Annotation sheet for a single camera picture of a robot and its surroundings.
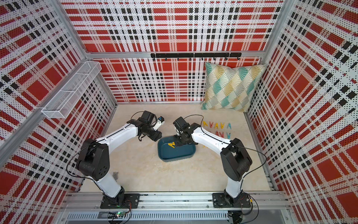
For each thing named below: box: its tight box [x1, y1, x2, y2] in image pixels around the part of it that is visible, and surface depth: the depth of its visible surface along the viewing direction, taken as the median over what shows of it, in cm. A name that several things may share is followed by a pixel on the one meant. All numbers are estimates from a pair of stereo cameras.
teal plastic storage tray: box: [157, 135, 197, 163], surface depth 94 cm
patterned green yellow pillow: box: [200, 62, 267, 113], surface depth 95 cm
